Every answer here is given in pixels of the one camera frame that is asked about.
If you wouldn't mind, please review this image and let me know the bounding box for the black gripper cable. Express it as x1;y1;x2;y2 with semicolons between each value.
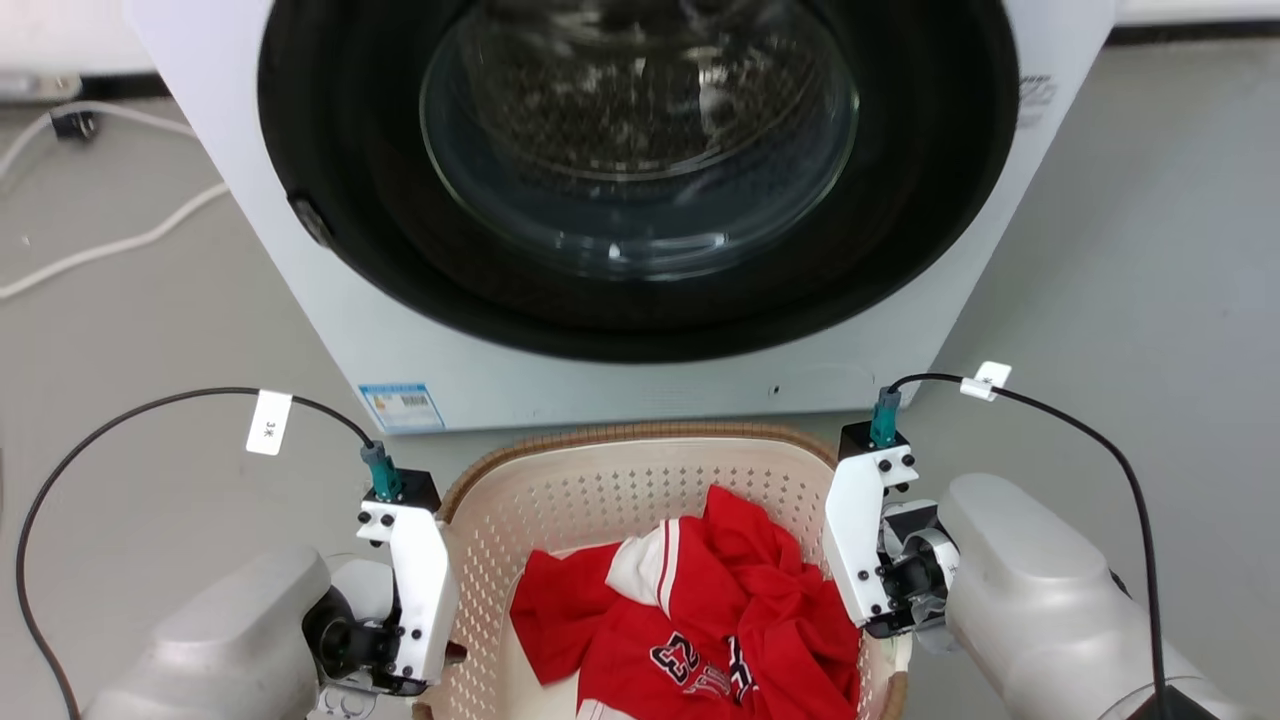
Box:
14;386;405;720
868;372;1171;701

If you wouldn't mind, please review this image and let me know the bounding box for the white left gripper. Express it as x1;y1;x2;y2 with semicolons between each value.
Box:
303;500;469;698

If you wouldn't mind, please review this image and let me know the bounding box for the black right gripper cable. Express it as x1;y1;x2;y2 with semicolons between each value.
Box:
868;372;1171;701

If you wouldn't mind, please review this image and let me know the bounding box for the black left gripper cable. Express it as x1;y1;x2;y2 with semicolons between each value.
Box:
14;386;405;720

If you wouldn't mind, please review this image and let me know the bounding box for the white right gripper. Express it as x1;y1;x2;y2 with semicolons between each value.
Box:
823;448;961;639

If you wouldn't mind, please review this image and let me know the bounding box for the thin white floor cable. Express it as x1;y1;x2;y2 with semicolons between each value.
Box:
0;99;198;183

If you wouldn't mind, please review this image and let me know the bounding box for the white paper cable tag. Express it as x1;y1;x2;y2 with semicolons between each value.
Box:
245;389;294;457
959;361;1013;403

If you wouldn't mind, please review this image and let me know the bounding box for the white power strip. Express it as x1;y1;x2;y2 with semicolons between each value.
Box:
0;71;84;103

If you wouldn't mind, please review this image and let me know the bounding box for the thick white floor cable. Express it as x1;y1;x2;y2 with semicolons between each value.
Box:
0;180;232;303

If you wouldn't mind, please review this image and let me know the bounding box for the beige perforated laundry basket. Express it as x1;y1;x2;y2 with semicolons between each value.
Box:
413;421;913;720

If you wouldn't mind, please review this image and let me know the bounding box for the white front-load washing machine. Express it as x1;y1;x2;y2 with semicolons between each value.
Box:
125;0;1117;437

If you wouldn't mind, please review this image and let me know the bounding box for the red and white jersey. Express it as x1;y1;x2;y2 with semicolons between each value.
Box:
509;484;863;720

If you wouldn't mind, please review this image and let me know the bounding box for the grey printed washer sticker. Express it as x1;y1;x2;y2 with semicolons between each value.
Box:
1018;73;1058;131

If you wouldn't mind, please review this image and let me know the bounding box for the blue energy label sticker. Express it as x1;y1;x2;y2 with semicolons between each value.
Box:
358;382;447;434

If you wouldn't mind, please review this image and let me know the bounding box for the clear glass door bowl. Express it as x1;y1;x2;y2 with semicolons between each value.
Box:
419;0;861;283

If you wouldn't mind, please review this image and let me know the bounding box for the black round washer door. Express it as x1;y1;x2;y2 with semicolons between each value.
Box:
257;0;1021;364

